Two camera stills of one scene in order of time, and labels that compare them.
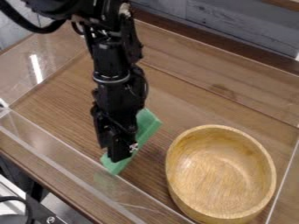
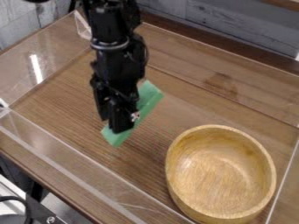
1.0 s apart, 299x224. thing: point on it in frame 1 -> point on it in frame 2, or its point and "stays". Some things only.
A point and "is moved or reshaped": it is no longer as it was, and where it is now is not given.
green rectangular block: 146,122 is moved or reshaped
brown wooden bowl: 219,173 stays
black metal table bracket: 42,214 stays
